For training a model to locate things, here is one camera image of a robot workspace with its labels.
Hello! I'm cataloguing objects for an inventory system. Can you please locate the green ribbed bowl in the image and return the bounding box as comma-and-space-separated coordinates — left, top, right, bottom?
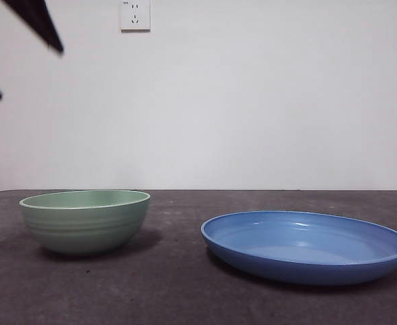
18, 190, 152, 256

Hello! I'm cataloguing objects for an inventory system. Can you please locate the blue round plate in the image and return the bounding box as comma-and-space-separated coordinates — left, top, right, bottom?
201, 210, 397, 286

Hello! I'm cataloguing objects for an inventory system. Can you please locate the white wall socket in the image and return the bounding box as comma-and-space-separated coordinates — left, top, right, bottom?
120, 0, 151, 34

